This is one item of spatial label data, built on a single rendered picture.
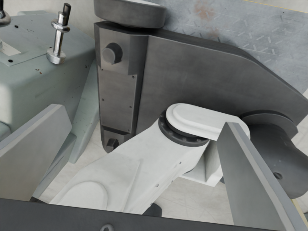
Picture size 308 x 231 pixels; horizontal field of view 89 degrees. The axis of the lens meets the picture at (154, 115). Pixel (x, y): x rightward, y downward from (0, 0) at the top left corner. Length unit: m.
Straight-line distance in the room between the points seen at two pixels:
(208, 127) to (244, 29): 0.37
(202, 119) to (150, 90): 0.21
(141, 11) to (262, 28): 0.38
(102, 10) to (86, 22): 0.74
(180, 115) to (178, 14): 0.36
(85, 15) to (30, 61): 0.57
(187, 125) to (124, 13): 0.30
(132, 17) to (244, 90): 0.35
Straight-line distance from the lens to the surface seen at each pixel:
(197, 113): 0.40
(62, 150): 1.41
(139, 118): 0.58
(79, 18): 1.23
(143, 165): 0.32
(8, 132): 0.75
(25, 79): 0.67
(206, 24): 0.61
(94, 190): 0.24
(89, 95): 1.14
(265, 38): 0.66
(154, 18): 0.47
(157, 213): 2.44
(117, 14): 0.45
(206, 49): 0.45
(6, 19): 0.68
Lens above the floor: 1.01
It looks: 52 degrees down
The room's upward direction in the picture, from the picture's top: 159 degrees counter-clockwise
